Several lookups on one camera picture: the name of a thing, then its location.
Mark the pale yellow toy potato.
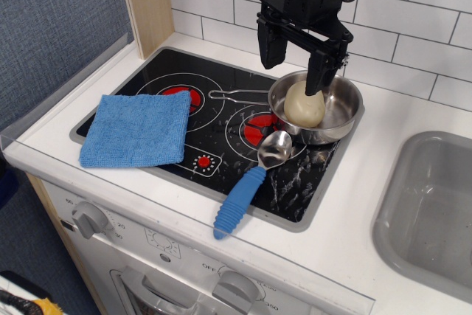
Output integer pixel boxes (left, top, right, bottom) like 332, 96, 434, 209
284, 80, 325, 128

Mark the black toy stove top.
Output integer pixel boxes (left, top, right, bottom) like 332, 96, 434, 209
69, 46, 347, 234

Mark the small stainless steel pot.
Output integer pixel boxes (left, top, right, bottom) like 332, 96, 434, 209
209, 71, 363, 145

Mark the grey left oven knob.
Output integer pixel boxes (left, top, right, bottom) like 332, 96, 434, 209
72, 201, 108, 240

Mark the grey right oven knob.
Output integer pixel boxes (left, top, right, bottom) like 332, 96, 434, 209
212, 271, 260, 314

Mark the white toy oven front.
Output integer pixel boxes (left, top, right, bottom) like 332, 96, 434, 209
44, 182, 374, 314

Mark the grey plastic sink basin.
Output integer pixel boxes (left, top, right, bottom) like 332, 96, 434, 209
372, 131, 471, 302

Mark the grey oven knob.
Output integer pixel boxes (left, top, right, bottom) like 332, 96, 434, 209
212, 271, 260, 314
72, 201, 108, 240

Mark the light wooden side post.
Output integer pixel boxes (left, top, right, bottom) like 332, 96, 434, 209
126, 0, 175, 60

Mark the blue microfiber cloth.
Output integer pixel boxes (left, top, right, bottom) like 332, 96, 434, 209
79, 91, 191, 168

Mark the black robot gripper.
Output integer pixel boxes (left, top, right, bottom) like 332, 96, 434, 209
257, 0, 353, 96

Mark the blue handled metal spoon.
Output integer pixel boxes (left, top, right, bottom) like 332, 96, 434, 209
213, 131, 292, 240

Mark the yellow and black object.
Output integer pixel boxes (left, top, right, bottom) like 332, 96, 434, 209
1, 290, 63, 315

